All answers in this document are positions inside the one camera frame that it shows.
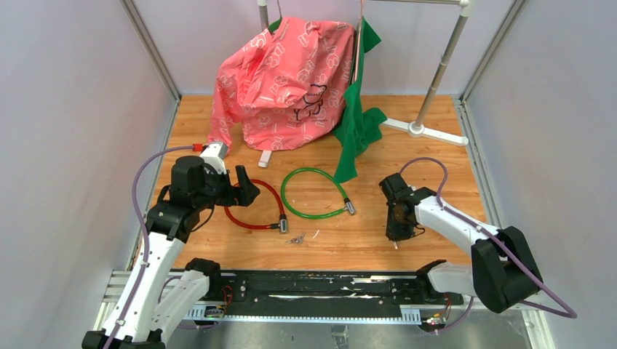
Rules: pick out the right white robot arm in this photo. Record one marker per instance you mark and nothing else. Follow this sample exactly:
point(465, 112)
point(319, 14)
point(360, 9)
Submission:
point(502, 272)

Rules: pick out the keys near red lock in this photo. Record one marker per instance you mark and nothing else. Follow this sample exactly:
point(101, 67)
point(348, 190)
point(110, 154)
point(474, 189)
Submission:
point(297, 239)

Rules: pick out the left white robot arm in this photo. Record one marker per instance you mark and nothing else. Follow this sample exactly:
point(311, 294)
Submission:
point(144, 317)

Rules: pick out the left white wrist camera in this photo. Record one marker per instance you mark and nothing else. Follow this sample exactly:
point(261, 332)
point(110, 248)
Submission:
point(214, 155)

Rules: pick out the white metal clothes rack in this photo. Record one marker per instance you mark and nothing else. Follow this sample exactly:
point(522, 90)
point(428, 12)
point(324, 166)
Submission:
point(416, 128)

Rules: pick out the red cable lock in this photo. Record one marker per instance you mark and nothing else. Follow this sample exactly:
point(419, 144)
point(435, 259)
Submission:
point(269, 214)

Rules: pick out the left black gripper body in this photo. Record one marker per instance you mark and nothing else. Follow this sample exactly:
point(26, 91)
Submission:
point(218, 190)

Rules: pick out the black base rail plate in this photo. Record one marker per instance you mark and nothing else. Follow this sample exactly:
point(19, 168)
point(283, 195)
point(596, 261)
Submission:
point(320, 296)

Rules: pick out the pink patterned jacket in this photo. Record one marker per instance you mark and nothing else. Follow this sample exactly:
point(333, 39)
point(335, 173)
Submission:
point(285, 86)

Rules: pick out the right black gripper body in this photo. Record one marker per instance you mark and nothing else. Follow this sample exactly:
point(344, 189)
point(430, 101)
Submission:
point(396, 227)

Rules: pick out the green cable lock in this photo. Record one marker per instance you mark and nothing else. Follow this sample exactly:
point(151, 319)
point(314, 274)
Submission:
point(348, 205)

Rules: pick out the green cloth garment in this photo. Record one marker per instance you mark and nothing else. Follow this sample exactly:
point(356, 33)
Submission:
point(358, 128)

